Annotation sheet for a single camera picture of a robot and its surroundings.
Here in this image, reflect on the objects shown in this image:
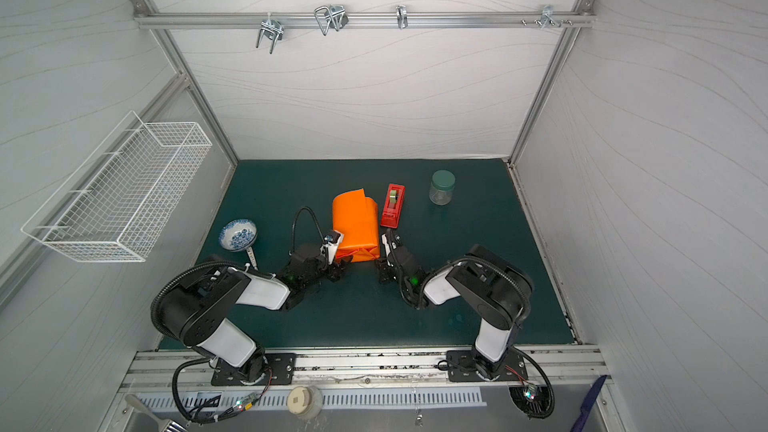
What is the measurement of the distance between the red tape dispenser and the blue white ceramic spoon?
44 centimetres

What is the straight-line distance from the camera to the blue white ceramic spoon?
95cm

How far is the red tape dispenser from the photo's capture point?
992mm

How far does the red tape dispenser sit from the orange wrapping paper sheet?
3 cm

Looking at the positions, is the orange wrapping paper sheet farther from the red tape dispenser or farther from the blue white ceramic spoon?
the blue white ceramic spoon

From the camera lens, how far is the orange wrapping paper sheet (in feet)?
2.95

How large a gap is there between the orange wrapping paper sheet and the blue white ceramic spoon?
0.28 m

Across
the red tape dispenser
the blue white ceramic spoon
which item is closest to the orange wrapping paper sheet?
the red tape dispenser
